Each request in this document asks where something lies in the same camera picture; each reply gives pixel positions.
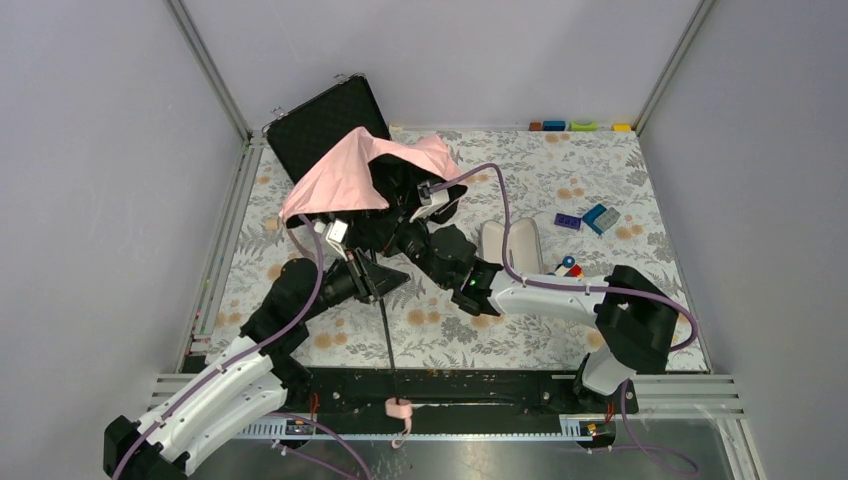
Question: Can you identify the black poker chip case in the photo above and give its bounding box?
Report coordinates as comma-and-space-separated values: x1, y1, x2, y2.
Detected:
263, 74, 391, 183

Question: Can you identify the yellow toy brick vehicle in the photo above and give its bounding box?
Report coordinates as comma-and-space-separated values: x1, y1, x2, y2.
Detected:
552, 256, 584, 278

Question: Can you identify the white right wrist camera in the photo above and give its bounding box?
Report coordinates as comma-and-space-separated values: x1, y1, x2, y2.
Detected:
409, 181, 461, 225

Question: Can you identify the aluminium frame rail right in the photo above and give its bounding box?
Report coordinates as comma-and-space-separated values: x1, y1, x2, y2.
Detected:
631, 0, 718, 137

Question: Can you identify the green block at wall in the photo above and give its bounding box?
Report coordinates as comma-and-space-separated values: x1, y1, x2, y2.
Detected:
570, 121, 598, 132

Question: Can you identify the floral table cloth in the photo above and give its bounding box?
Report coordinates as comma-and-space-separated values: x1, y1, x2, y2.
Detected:
205, 130, 686, 370

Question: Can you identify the lilac umbrella zip case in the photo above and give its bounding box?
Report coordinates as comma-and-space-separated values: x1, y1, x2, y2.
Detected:
479, 218, 543, 274

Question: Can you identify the blue block at wall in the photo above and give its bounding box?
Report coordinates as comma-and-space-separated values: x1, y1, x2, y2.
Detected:
542, 120, 568, 131

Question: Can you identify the purple toy brick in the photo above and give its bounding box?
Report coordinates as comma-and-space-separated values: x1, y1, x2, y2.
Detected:
554, 213, 582, 231

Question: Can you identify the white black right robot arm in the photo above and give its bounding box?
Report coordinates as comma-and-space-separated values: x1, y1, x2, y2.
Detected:
391, 221, 682, 396

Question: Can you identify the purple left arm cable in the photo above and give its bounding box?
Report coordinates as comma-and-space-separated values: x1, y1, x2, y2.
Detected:
111, 215, 326, 480

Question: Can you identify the grey toy brick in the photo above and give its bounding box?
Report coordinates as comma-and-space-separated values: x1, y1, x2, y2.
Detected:
594, 208, 620, 235

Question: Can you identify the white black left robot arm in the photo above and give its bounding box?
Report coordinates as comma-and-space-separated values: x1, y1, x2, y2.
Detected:
103, 251, 410, 479

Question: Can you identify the pink folding umbrella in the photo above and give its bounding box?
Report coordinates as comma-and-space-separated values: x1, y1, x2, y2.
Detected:
279, 125, 469, 450

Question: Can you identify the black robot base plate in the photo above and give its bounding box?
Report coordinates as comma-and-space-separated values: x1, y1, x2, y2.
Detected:
272, 355, 639, 435

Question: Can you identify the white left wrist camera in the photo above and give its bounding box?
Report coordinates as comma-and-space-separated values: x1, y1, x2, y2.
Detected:
313, 219, 349, 259

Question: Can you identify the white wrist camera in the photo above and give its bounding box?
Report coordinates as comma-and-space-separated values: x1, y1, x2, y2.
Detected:
409, 181, 461, 225
313, 219, 349, 259

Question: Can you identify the blue toy brick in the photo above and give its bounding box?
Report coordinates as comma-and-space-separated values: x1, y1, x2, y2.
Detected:
581, 204, 607, 235

